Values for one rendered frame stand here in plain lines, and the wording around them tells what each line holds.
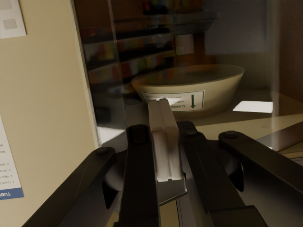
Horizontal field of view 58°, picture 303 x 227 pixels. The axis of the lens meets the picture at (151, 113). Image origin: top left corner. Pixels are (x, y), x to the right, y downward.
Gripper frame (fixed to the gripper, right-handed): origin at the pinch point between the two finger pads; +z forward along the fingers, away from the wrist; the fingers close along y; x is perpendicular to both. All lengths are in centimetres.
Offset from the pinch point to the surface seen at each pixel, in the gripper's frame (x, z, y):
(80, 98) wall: -9, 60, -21
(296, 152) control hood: -10.2, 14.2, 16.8
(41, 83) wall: -4, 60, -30
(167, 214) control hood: -14.1, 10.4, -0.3
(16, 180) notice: -33, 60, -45
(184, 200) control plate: -13.0, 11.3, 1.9
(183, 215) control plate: -14.2, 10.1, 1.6
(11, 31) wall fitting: 11, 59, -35
